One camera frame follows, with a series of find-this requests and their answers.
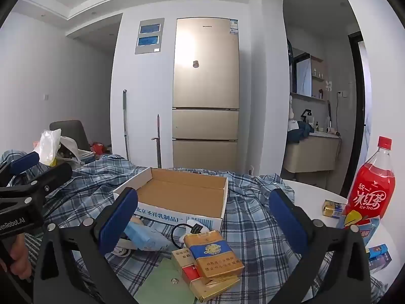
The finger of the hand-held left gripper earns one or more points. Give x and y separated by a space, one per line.
52 175
25 162

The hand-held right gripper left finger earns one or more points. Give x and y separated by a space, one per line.
115 221

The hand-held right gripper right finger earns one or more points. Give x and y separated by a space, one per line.
289 224

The blue tissue pack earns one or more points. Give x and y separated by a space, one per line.
142 234

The white cardboard box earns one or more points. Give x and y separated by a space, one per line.
177 193

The green paper card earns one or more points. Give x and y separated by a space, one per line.
158 285

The gold cigarette pack blue label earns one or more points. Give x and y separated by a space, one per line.
215 256

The red and cream cigarette pack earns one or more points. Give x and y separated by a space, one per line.
187 270

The orange gold cigarette pack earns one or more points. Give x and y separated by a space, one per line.
218 290

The person's left hand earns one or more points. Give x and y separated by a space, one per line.
19 253

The clear plastic bag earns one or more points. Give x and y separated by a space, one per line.
47 145

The white plastic bag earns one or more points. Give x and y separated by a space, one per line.
69 145

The blue plaid cloth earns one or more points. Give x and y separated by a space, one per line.
253 228

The small gold packet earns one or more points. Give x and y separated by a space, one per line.
332 209

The grey chair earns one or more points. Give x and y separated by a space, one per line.
72 129

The red object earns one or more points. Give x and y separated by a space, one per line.
98 148

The beige vanity cabinet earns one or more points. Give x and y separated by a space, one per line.
310 153

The blue and yellow snack packet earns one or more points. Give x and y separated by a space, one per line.
368 229

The dark sword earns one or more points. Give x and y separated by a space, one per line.
157 142

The red iced tea bottle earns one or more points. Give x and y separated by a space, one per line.
370 183

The dark blue cloth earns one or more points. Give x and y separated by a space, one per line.
299 131

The small blue box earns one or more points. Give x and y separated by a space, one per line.
379 256

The hair dryer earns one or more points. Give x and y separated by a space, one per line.
331 130

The black faucet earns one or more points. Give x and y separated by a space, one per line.
306 114

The white plush toy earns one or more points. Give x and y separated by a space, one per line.
291 110

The bathroom mirror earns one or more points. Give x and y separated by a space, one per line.
302 72

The gold refrigerator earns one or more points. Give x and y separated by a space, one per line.
205 85

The fridge magnet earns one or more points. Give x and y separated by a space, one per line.
196 64

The wooden wall shelf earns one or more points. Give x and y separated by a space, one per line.
318 79

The grey wall panel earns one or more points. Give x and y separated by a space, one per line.
148 36

